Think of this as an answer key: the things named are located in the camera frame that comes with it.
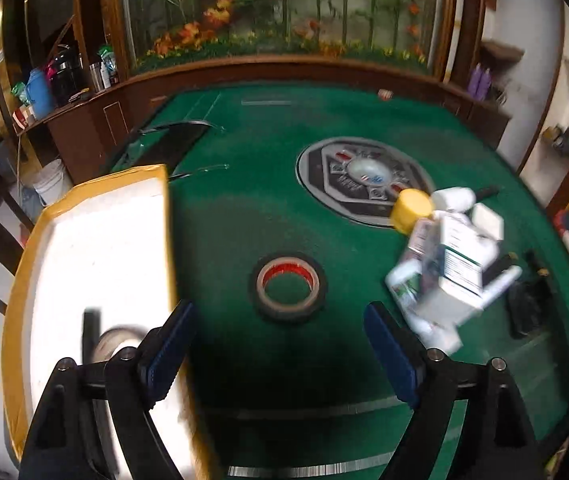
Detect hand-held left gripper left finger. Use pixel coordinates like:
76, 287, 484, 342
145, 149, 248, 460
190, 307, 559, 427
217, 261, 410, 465
18, 299, 200, 480

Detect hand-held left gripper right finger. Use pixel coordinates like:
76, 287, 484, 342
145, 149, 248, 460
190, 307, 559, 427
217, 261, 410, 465
363, 301, 550, 480

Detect small white bottle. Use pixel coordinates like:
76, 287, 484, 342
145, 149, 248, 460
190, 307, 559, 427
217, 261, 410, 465
409, 305, 465, 353

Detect black gold lipstick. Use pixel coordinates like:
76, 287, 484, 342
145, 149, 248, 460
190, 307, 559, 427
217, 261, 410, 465
525, 249, 553, 286

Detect white printed tube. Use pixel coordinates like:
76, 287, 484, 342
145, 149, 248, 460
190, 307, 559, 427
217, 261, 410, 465
385, 260, 445, 321

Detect black tube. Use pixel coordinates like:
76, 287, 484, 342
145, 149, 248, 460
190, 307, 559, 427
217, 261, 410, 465
485, 252, 518, 273

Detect black tape roll red core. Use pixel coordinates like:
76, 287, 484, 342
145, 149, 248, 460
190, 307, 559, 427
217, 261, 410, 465
250, 252, 327, 325

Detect white carton green print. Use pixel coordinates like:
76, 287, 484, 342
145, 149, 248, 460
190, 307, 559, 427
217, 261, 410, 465
435, 212, 498, 311

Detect white plastic bottle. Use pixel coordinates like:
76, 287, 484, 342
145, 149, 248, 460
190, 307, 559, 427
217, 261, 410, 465
432, 186, 475, 213

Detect yellow-edged white foam tray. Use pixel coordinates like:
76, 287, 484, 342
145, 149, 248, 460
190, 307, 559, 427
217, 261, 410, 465
2, 164, 210, 480

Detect shoes on shelf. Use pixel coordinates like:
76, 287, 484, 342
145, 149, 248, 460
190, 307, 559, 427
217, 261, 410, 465
542, 125, 569, 156

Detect yellow cap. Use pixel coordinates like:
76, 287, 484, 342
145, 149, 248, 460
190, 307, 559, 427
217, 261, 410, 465
389, 189, 434, 235

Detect purple bottles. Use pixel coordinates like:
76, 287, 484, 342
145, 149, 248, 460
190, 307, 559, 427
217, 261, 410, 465
467, 62, 495, 101

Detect octagonal table control panel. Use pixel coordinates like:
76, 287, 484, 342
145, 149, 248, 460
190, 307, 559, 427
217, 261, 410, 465
295, 136, 438, 231

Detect white bucket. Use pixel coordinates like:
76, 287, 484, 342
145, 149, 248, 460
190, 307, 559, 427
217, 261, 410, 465
32, 159, 72, 206

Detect black table drawer pocket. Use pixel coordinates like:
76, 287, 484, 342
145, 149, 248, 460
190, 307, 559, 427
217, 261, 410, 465
137, 121, 212, 176

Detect wooden curved cabinet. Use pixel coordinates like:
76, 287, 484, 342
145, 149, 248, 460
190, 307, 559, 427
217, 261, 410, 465
14, 52, 513, 186

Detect rolled white yellow paper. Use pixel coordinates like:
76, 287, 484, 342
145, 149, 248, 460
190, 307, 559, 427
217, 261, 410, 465
442, 0, 466, 83

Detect blue thermos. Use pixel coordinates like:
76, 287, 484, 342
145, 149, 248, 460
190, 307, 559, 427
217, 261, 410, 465
27, 69, 55, 118

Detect green bottle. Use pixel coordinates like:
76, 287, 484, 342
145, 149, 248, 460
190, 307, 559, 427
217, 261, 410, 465
97, 46, 119, 88

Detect black thermos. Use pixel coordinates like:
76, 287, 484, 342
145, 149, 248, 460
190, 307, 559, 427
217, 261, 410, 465
52, 45, 82, 106

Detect glass flower display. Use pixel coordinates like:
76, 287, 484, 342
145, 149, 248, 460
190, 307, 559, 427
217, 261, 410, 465
122, 0, 445, 68

